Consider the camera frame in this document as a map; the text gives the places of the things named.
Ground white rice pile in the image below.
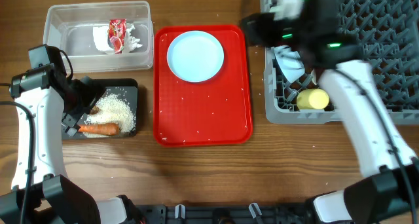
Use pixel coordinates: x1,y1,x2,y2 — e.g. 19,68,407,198
84,94,136,134

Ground orange carrot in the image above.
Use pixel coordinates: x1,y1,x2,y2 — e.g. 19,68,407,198
79,123,120,136

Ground light blue rice bowl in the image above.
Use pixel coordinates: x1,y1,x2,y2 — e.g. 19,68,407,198
274,45,305,83

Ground white napkin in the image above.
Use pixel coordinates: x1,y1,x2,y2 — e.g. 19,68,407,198
92,23,143,54

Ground light blue plate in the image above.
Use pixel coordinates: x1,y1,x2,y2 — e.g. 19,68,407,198
166,30,225,83

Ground red snack wrapper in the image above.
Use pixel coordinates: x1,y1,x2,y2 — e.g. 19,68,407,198
108,19,126,54

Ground yellow plastic cup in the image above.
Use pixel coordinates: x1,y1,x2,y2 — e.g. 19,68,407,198
297,89,329,109

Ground white plastic spoon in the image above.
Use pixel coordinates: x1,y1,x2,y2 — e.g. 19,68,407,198
310,69,318,86

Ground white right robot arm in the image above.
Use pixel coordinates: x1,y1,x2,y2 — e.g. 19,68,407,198
240,0,418,223

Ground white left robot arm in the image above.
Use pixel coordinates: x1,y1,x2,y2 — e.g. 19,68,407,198
1,45,105,223

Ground black waste tray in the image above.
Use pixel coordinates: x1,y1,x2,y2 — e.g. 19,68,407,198
62,79,138,140

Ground grey dishwasher rack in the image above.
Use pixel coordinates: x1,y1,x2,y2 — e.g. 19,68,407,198
264,0,418,124

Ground brown food scrap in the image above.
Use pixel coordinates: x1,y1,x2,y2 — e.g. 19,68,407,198
89,106,100,115

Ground clear plastic bin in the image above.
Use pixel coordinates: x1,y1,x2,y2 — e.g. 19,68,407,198
43,1,154,73

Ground red plastic tray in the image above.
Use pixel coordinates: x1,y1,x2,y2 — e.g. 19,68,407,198
153,24,253,147

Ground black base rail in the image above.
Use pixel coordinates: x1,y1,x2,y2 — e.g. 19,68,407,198
137,202,321,224

